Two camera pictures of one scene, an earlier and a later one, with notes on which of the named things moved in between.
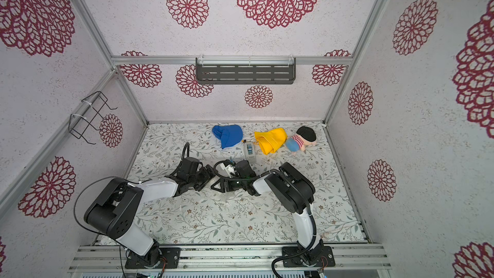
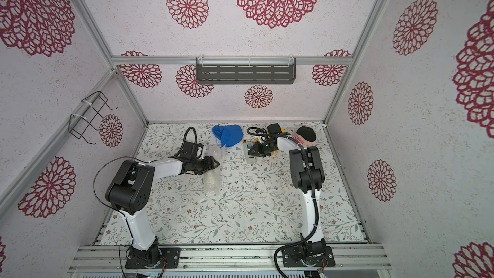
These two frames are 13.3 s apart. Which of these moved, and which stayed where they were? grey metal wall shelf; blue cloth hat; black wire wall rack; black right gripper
Moved: black right gripper
Stayed: grey metal wall shelf; black wire wall rack; blue cloth hat
